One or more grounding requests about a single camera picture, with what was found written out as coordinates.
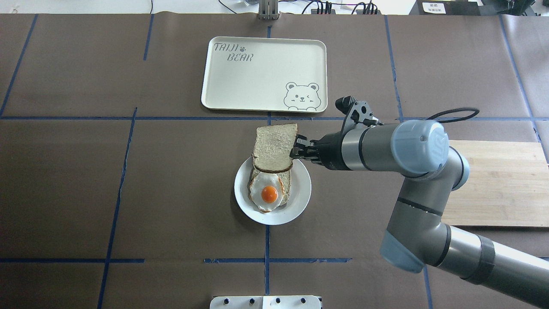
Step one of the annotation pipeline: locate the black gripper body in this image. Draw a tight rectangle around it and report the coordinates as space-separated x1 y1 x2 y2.
311 133 344 170

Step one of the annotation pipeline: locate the bread slice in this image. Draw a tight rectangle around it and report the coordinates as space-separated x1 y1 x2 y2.
252 123 298 173
248 168 292 213

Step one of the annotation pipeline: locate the white round plate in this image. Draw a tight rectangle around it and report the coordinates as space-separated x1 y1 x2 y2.
235 157 311 225

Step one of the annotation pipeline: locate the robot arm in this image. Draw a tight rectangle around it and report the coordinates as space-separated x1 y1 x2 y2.
290 119 549 309

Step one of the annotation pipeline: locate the fried egg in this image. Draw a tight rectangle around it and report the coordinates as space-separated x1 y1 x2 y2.
248 170 287 213

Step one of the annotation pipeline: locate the cream bear tray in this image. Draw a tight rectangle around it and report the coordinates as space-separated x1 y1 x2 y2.
201 36 328 113

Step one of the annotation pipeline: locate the wooden cutting board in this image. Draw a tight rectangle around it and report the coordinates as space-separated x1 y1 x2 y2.
442 140 549 227

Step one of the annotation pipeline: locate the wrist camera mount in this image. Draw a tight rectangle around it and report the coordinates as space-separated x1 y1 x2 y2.
335 96 384 136

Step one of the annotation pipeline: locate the aluminium frame post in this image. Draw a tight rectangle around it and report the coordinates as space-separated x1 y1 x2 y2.
258 0 280 20

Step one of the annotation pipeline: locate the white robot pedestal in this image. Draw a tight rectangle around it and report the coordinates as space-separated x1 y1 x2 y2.
209 295 323 309

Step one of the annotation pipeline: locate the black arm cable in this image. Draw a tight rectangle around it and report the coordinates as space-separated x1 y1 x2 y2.
425 107 480 124

